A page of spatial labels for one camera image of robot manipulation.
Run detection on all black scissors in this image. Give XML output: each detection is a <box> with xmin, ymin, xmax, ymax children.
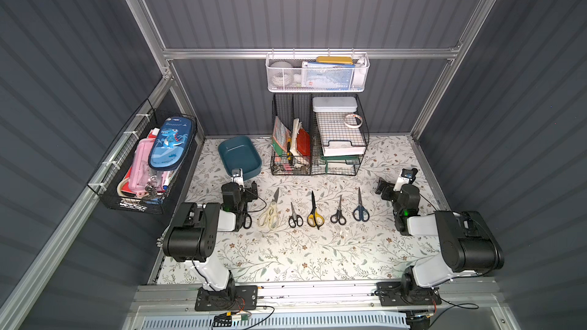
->
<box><xmin>242</xmin><ymin>209</ymin><xmax>252</xmax><ymax>229</ymax></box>

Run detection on cream handled scissors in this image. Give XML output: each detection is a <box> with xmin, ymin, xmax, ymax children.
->
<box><xmin>258</xmin><ymin>188</ymin><xmax>280</xmax><ymax>230</ymax></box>

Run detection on teal plastic storage box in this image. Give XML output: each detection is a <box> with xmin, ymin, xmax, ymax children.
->
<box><xmin>218</xmin><ymin>135</ymin><xmax>262</xmax><ymax>180</ymax></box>

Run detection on blue handled scissors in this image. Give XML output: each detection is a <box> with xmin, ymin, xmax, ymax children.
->
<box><xmin>353</xmin><ymin>188</ymin><xmax>370</xmax><ymax>222</ymax></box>

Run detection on small black handled scissors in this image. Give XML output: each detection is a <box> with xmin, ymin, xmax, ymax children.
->
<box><xmin>288</xmin><ymin>203</ymin><xmax>304</xmax><ymax>229</ymax></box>

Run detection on yellow handled scissors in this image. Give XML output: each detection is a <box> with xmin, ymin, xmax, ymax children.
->
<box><xmin>307</xmin><ymin>192</ymin><xmax>325</xmax><ymax>229</ymax></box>

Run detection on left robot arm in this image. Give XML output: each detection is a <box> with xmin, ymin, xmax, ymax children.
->
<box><xmin>157</xmin><ymin>169</ymin><xmax>258</xmax><ymax>298</ymax></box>

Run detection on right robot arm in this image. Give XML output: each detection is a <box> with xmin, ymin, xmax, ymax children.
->
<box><xmin>375</xmin><ymin>168</ymin><xmax>504</xmax><ymax>296</ymax></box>

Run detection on white flat box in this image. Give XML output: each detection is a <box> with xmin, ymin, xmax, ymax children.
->
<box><xmin>312</xmin><ymin>96</ymin><xmax>358</xmax><ymax>113</ymax></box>

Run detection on blue dinosaur pencil case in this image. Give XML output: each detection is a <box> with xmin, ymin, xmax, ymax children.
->
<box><xmin>148</xmin><ymin>116</ymin><xmax>194</xmax><ymax>171</ymax></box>

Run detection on white tape roll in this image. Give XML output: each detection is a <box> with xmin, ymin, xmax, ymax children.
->
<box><xmin>343</xmin><ymin>114</ymin><xmax>363</xmax><ymax>129</ymax></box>

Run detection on red folder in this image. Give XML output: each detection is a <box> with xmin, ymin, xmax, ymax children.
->
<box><xmin>296</xmin><ymin>128</ymin><xmax>311</xmax><ymax>157</ymax></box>

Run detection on pink pencil case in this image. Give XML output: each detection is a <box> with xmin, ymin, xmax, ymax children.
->
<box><xmin>128</xmin><ymin>137</ymin><xmax>155</xmax><ymax>194</ymax></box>

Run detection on yellow case in basket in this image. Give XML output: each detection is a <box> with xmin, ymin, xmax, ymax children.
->
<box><xmin>316</xmin><ymin>56</ymin><xmax>354</xmax><ymax>65</ymax></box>

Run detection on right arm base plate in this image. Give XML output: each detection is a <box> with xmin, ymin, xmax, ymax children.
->
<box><xmin>375</xmin><ymin>280</ymin><xmax>443</xmax><ymax>306</ymax></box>

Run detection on black wire desk organizer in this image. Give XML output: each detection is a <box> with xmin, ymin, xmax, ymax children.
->
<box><xmin>271</xmin><ymin>93</ymin><xmax>369</xmax><ymax>176</ymax></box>

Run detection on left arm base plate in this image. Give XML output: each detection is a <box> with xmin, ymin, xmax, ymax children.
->
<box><xmin>194</xmin><ymin>286</ymin><xmax>258</xmax><ymax>312</ymax></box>

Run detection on black wire side basket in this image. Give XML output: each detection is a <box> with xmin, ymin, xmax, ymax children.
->
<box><xmin>88</xmin><ymin>102</ymin><xmax>197</xmax><ymax>215</ymax></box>

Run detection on white wire wall basket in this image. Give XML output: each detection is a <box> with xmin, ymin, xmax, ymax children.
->
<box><xmin>265</xmin><ymin>53</ymin><xmax>370</xmax><ymax>93</ymax></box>

